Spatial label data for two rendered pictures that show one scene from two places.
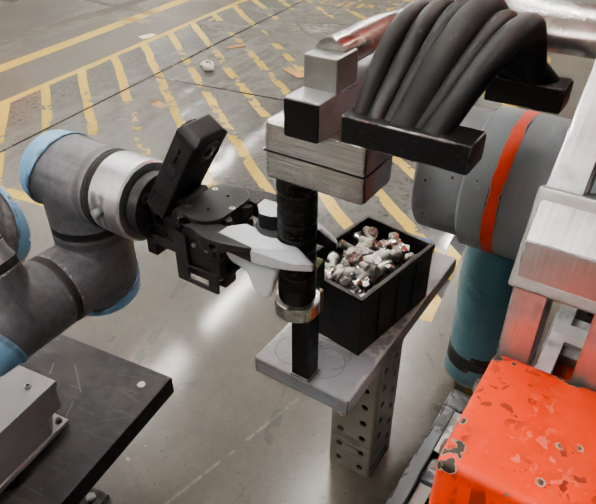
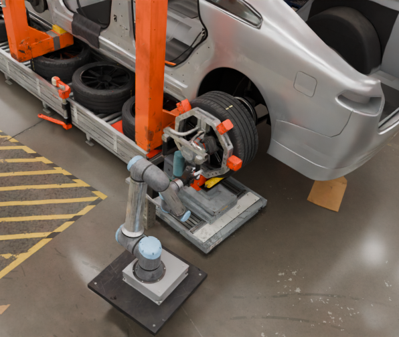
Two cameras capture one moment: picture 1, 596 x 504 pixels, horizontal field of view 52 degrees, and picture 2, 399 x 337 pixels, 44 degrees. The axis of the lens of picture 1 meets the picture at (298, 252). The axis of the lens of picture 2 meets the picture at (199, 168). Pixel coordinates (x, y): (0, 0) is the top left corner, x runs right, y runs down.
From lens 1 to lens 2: 3.36 m
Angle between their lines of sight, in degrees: 64
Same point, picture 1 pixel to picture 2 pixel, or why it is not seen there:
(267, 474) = not seen: hidden behind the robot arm
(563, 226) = (228, 148)
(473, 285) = (181, 164)
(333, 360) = not seen: hidden behind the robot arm
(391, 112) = (212, 150)
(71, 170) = (175, 187)
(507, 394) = (231, 160)
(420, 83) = (213, 146)
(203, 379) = (110, 251)
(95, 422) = not seen: hidden behind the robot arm
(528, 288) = (228, 153)
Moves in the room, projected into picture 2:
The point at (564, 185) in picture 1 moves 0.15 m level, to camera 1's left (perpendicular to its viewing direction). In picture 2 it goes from (227, 146) to (224, 158)
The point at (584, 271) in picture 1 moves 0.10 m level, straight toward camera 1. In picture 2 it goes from (230, 149) to (242, 156)
